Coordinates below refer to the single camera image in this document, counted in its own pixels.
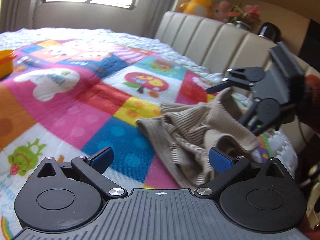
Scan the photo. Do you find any white quilted mattress cover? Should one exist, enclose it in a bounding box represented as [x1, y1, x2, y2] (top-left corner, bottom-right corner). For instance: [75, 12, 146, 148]
[1, 28, 298, 178]

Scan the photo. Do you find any potted plant with pink leaves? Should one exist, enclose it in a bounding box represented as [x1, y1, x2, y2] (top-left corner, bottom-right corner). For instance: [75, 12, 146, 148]
[227, 3, 261, 28]

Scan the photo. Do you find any yellow plastic bowl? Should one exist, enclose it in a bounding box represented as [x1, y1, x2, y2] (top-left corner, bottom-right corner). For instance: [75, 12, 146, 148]
[0, 50, 17, 79]

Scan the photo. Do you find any black round speaker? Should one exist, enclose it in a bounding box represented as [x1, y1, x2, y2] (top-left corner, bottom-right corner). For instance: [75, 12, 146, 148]
[258, 22, 281, 43]

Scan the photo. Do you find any colourful cartoon patchwork blanket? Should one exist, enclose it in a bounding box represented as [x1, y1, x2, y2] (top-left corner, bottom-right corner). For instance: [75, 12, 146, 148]
[1, 40, 213, 239]

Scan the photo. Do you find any beige padded headboard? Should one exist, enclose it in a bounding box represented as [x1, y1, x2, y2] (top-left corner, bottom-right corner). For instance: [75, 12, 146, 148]
[154, 10, 320, 156]

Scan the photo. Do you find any yellow duck plush toy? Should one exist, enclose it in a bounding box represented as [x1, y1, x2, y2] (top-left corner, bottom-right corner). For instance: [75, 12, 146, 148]
[180, 0, 213, 18]

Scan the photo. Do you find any beige curtain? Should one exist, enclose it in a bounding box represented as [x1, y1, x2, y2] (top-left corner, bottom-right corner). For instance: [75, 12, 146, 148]
[1, 0, 36, 33]

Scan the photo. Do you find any beige ribbed knit sweater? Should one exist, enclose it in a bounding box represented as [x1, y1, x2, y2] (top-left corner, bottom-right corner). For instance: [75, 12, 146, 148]
[136, 88, 260, 191]

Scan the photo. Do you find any pink bunny plush toy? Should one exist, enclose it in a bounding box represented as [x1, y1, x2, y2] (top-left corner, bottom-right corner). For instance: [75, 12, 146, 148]
[212, 1, 232, 23]

